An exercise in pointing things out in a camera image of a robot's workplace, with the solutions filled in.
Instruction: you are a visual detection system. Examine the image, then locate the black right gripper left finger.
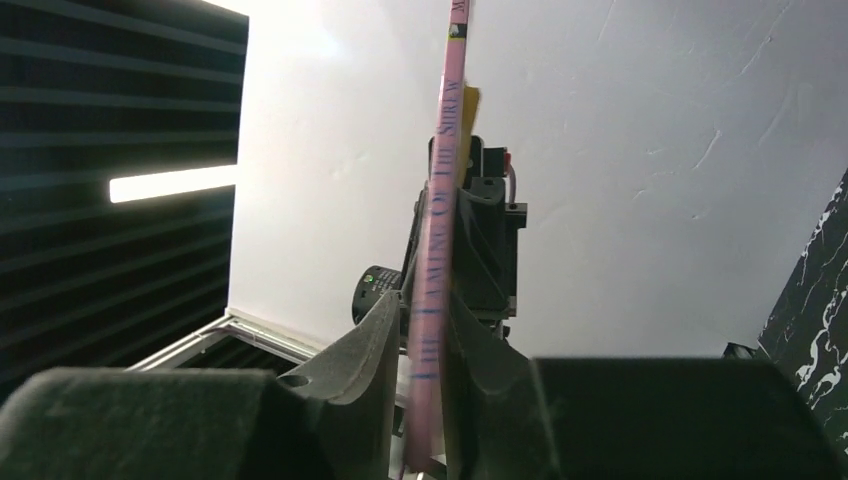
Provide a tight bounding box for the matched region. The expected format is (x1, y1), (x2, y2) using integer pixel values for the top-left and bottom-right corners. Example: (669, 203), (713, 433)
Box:
(1, 291), (401, 479)

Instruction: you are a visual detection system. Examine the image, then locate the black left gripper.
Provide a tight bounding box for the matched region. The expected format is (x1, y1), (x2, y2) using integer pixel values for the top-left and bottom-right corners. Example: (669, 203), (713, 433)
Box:
(397, 135), (529, 326)

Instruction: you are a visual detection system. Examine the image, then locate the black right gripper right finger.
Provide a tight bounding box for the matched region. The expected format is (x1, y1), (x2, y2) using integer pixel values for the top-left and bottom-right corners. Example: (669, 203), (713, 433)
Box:
(442, 297), (847, 479)

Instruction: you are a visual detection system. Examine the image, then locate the pink picture book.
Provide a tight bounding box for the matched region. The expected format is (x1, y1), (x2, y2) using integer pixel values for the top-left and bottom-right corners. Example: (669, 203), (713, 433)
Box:
(404, 0), (480, 473)

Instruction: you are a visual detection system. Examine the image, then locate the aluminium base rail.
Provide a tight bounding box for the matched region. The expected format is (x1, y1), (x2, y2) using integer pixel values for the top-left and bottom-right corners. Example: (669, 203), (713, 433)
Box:
(128, 309), (325, 374)

